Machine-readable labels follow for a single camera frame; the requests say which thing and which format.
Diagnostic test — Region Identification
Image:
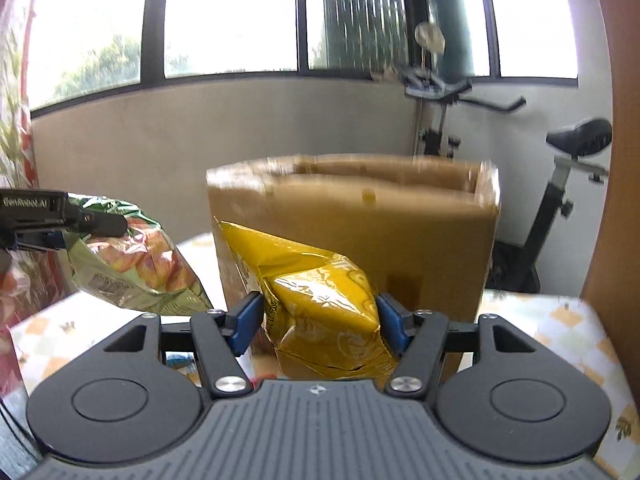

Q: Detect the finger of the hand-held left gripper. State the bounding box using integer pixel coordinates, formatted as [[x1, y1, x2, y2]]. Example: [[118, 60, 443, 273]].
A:
[[66, 204, 129, 237], [14, 229, 67, 253]]

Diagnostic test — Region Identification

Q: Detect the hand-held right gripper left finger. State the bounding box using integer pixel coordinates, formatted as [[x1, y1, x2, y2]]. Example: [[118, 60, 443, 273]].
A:
[[102, 291, 264, 401]]

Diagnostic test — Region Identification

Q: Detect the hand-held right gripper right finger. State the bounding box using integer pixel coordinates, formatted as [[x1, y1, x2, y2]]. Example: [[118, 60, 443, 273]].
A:
[[375, 294, 540, 401]]

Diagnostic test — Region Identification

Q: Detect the green snack bag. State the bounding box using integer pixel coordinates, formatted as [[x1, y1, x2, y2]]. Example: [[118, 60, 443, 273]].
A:
[[67, 192, 213, 317]]

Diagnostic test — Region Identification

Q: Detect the yellow snack bag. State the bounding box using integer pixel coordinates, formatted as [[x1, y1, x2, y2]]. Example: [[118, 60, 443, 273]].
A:
[[214, 219, 401, 381]]

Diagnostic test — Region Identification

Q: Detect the brown cardboard box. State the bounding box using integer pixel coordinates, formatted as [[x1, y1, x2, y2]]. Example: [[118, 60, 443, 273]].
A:
[[206, 154, 501, 381]]

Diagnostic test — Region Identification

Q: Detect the floral curtain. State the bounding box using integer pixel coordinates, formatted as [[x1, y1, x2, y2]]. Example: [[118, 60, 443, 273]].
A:
[[0, 0, 71, 401]]

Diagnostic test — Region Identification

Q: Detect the metal pole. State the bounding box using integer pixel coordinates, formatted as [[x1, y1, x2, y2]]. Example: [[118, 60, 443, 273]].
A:
[[416, 54, 432, 157]]

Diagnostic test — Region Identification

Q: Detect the black exercise bike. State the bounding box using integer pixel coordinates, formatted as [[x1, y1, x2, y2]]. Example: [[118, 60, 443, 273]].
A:
[[402, 65, 613, 293]]

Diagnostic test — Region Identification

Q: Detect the wooden door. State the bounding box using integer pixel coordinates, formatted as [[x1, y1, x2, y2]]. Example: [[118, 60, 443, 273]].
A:
[[580, 0, 640, 343]]

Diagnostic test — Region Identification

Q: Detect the white cloth on pole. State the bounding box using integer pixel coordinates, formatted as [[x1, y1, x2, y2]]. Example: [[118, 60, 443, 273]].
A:
[[415, 22, 446, 57]]

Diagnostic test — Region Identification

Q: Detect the window security grille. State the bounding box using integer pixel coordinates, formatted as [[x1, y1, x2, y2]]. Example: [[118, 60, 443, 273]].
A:
[[322, 0, 408, 71]]

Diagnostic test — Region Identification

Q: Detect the black window frame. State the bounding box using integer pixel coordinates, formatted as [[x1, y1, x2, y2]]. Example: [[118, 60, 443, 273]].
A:
[[27, 0, 581, 111]]

